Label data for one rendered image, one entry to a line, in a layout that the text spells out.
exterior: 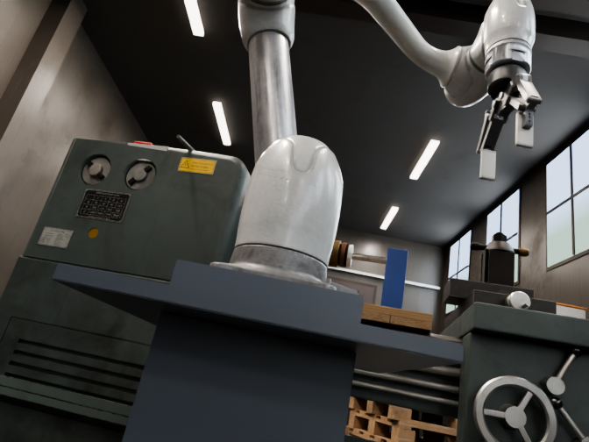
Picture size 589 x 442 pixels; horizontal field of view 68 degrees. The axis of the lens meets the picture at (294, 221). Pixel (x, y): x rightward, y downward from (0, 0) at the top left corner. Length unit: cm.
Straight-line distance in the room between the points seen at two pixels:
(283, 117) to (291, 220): 40
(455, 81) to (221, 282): 82
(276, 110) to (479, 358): 70
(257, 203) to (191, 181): 62
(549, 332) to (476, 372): 17
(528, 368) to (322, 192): 63
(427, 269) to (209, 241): 999
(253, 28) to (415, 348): 87
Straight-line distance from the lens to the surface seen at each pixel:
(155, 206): 128
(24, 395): 128
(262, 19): 114
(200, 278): 58
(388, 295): 129
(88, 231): 136
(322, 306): 56
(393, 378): 114
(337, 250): 133
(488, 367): 108
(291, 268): 62
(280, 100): 102
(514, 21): 110
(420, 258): 1104
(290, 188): 66
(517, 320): 106
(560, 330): 109
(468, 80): 118
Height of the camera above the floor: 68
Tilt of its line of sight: 20 degrees up
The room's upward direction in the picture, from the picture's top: 12 degrees clockwise
